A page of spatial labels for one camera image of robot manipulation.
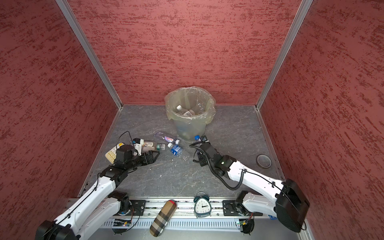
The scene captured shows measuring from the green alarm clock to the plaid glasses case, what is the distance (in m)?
0.11

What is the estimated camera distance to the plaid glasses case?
677 mm

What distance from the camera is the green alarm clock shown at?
710mm
